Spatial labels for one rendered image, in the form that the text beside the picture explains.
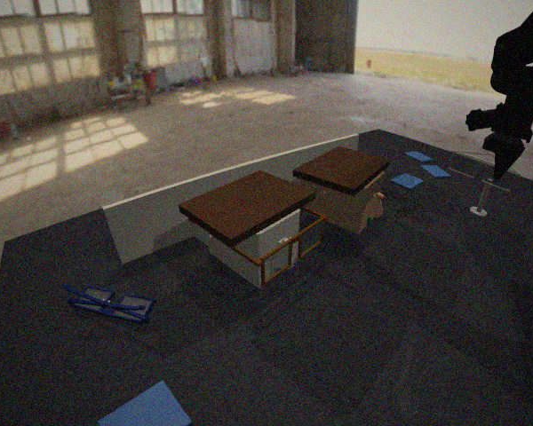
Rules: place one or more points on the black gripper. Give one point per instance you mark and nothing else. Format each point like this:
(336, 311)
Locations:
(515, 124)

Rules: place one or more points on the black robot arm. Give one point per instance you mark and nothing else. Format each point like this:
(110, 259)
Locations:
(513, 51)

